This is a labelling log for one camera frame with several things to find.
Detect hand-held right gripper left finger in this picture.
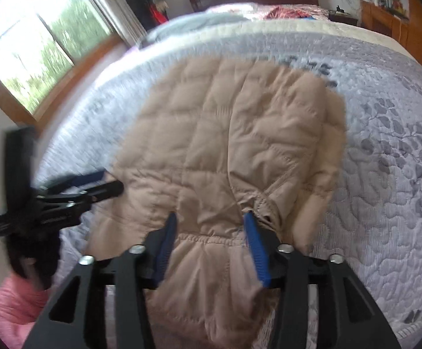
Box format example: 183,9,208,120
20,212,178,349

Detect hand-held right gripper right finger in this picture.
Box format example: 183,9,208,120
243,213,402,349

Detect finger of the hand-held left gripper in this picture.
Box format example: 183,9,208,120
72,180,125,209
45,169,107,196

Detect beige quilted jacket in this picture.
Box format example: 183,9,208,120
87,56,348,349

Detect person's left forearm pink sleeve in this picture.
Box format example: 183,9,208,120
0,272,53,349

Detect hanging dark and red clothes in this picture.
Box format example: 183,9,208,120
126,0,170,31

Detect person's left hand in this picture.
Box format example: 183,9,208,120
7,230,62,292

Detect wooden framed window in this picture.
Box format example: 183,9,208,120
0,0,121,125

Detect grey floral bed quilt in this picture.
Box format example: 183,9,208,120
33,31,422,349

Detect light curtain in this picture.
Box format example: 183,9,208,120
75,0,148,48

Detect grey pillow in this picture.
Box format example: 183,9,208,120
147,11,248,40

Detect pink floral bedsheet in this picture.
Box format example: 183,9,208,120
207,3,330,20

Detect cream fleece blanket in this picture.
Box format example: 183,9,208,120
138,18,413,60

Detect red patterned cloth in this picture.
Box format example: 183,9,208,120
264,5,306,20

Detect dark nightstand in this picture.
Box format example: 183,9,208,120
328,6,359,27

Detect wooden cabinet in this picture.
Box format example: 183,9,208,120
360,0,422,88

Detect group of small bottles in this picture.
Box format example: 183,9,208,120
368,0,408,12

